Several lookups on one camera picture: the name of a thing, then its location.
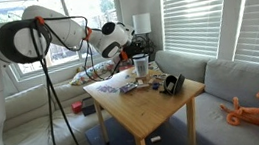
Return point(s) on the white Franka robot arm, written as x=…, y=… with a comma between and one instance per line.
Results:
x=63, y=27

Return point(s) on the patterned playing card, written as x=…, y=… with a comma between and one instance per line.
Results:
x=154, y=67

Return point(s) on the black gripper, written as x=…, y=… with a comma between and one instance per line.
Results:
x=133, y=48

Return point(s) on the silver cup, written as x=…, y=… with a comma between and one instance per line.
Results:
x=141, y=66

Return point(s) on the wide white window blind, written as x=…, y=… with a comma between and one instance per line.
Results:
x=195, y=10

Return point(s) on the white sofa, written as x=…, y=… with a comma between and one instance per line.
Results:
x=36, y=128

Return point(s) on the small blue block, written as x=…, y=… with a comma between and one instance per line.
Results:
x=155, y=85

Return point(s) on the grey sofa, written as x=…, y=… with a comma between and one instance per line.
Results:
x=238, y=85

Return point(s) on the light wooden table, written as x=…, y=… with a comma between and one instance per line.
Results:
x=147, y=107

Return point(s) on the small red box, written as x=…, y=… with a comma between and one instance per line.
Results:
x=77, y=107

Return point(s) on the small white block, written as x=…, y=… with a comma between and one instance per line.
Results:
x=155, y=139

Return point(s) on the wooden block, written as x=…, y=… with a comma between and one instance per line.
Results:
x=143, y=86
x=151, y=80
x=140, y=81

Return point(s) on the white shade table lamp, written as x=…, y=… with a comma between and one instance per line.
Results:
x=142, y=23

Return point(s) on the floral pillow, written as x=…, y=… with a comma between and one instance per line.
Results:
x=92, y=73

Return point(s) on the white framed window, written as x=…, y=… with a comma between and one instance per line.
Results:
x=94, y=6

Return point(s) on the dark blue rug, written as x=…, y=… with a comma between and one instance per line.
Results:
x=119, y=144

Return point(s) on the small black box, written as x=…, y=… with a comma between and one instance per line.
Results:
x=88, y=106

